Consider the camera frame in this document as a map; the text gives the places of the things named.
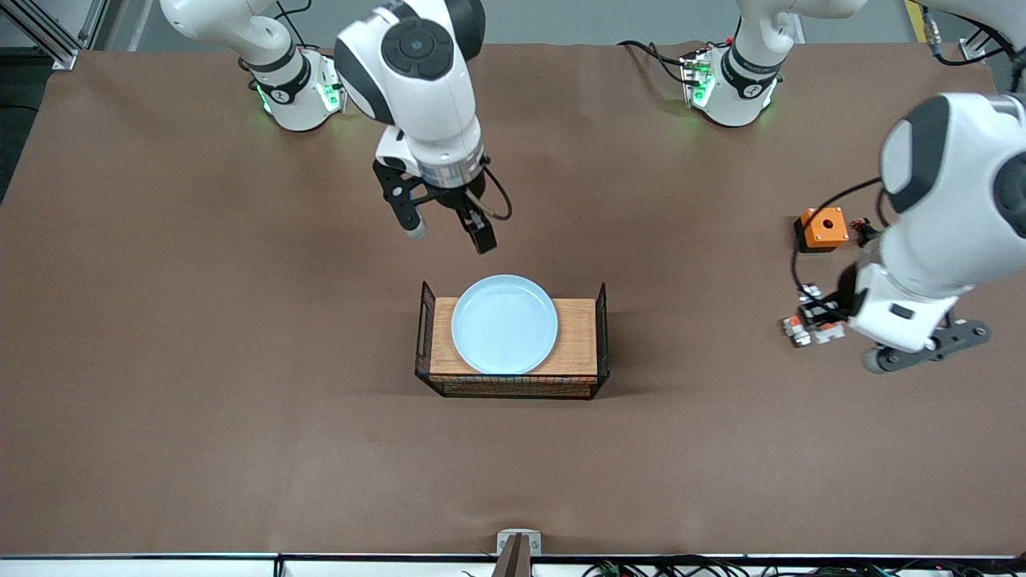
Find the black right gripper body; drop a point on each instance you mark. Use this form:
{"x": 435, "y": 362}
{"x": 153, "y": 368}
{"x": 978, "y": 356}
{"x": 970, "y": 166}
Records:
{"x": 450, "y": 195}

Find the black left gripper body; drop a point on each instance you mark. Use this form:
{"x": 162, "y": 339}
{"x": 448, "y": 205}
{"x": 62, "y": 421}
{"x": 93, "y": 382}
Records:
{"x": 846, "y": 298}

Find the light blue round plate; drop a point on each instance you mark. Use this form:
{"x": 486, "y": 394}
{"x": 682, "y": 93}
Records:
{"x": 505, "y": 324}

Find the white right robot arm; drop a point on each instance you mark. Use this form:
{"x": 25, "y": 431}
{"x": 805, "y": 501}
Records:
{"x": 417, "y": 104}

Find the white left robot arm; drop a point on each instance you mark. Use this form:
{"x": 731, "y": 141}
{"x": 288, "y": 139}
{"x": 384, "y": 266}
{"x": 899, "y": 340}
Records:
{"x": 946, "y": 224}

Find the black push button head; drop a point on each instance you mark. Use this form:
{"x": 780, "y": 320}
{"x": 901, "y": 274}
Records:
{"x": 864, "y": 232}

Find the brown table cover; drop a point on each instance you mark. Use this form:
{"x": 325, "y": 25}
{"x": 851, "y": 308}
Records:
{"x": 240, "y": 441}

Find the orange button enclosure box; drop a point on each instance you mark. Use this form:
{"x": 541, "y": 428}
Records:
{"x": 823, "y": 227}

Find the aluminium frame profile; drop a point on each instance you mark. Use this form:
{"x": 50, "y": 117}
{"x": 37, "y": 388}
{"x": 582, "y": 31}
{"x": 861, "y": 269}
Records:
{"x": 60, "y": 54}
{"x": 972, "y": 50}

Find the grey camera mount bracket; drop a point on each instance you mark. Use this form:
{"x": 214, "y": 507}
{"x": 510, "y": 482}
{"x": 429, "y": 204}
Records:
{"x": 519, "y": 545}

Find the white table edge rail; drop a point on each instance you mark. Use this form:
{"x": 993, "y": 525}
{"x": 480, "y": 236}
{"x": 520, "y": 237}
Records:
{"x": 160, "y": 567}

